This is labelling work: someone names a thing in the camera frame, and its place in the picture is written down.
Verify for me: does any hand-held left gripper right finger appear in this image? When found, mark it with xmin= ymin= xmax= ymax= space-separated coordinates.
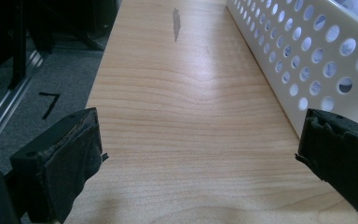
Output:
xmin=295 ymin=107 xmax=358 ymax=224

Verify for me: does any black metal stand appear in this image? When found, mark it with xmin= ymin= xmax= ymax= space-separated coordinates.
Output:
xmin=7 ymin=0 xmax=29 ymax=91

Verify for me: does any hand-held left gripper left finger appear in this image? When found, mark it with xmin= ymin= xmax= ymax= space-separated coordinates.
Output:
xmin=9 ymin=106 xmax=110 ymax=224

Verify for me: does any aluminium rail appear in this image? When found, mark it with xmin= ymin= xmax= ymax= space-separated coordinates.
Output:
xmin=0 ymin=49 xmax=49 ymax=164

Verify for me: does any white perforated basket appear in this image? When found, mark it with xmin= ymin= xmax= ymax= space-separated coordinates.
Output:
xmin=226 ymin=0 xmax=358 ymax=138

